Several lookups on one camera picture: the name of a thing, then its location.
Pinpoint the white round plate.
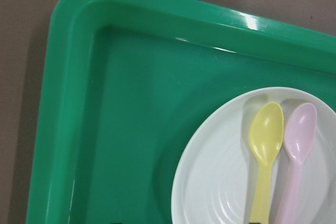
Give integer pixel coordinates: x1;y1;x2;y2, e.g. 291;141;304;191
171;87;335;223

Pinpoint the pink plastic spoon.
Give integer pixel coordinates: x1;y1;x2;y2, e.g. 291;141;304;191
274;103;317;223

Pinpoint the yellow plastic spoon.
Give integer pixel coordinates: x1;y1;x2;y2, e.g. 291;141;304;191
248;102;284;223

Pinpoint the green plastic tray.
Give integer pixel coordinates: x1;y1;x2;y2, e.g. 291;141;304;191
26;0;335;223

